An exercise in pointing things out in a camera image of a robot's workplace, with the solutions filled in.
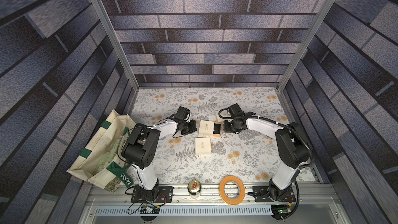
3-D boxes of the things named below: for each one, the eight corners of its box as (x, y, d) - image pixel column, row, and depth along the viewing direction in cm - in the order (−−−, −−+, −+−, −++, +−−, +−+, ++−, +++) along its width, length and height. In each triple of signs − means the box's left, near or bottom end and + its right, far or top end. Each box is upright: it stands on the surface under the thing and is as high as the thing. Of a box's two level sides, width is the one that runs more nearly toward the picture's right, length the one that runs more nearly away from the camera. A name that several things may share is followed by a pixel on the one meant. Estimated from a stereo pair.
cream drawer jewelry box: (194, 154, 88) (194, 152, 86) (195, 139, 94) (195, 137, 92) (211, 154, 88) (211, 152, 86) (210, 139, 94) (210, 137, 92)
